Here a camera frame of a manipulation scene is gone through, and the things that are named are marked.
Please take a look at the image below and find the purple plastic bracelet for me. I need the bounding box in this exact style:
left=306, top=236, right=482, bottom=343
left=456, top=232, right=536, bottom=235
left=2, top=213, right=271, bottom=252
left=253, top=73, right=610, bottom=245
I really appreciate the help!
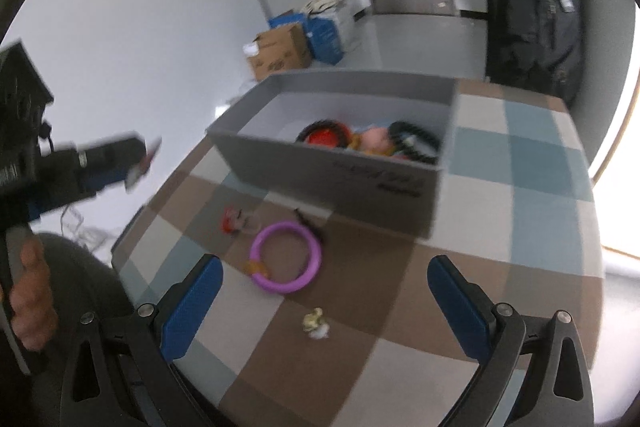
left=248, top=220, right=324, bottom=295

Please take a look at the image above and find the red flower keychain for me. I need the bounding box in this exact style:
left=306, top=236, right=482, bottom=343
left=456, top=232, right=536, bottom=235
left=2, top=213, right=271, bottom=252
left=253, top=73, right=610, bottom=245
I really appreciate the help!
left=221, top=207, right=262, bottom=235

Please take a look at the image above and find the black beaded bracelet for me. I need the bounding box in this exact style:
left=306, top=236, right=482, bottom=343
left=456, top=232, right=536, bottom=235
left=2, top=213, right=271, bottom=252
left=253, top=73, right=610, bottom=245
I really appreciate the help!
left=387, top=120, right=443, bottom=166

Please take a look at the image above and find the pink pig figurine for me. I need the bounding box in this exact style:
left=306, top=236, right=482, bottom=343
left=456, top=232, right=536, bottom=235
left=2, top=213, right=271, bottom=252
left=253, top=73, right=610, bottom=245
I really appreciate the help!
left=358, top=127, right=395, bottom=156

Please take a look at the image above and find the black spiral hair tie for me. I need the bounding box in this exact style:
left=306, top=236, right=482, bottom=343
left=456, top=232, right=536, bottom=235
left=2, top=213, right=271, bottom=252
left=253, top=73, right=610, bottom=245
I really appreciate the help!
left=295, top=118, right=356, bottom=151

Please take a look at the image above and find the white round pin badge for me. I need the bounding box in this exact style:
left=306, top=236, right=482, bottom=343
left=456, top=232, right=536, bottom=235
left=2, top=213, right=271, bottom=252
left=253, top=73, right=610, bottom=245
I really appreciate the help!
left=124, top=138, right=162, bottom=192

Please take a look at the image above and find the red round badge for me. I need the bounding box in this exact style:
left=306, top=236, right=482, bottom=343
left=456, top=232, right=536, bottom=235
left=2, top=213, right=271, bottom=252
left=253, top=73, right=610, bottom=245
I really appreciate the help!
left=305, top=128, right=349, bottom=148

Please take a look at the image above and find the person's left hand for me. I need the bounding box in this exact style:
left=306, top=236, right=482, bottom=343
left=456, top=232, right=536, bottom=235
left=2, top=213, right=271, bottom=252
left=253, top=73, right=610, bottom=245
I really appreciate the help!
left=9, top=235, right=58, bottom=352

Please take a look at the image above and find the small yellow white charm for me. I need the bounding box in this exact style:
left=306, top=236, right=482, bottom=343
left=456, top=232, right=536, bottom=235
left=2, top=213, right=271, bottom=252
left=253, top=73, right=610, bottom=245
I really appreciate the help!
left=303, top=308, right=330, bottom=340

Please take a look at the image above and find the checkered brown blue tablecloth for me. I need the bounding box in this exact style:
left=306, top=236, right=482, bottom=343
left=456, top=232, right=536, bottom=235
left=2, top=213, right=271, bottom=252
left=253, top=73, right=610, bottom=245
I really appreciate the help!
left=113, top=80, right=604, bottom=426

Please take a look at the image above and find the grey rectangular storage box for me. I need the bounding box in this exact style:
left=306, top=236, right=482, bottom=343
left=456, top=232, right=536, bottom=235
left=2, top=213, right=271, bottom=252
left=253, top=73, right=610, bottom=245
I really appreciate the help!
left=207, top=68, right=458, bottom=237

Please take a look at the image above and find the brown cardboard box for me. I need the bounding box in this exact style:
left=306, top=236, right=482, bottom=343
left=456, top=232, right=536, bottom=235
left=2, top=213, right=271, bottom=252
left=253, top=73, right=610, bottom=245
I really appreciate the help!
left=243, top=23, right=312, bottom=81

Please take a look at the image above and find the black backpack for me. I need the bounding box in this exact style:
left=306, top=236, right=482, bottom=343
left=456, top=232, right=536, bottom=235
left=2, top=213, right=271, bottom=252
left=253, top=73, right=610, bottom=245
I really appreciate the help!
left=489, top=0, right=584, bottom=106

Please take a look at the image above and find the blue cardboard box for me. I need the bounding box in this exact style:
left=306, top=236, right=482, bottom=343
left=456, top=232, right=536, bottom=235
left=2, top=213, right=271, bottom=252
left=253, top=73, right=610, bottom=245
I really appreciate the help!
left=268, top=11, right=344, bottom=65

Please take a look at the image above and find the beige canvas tote bag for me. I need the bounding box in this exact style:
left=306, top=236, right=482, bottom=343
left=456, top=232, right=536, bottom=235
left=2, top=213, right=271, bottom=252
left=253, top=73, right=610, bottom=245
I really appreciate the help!
left=302, top=0, right=356, bottom=53

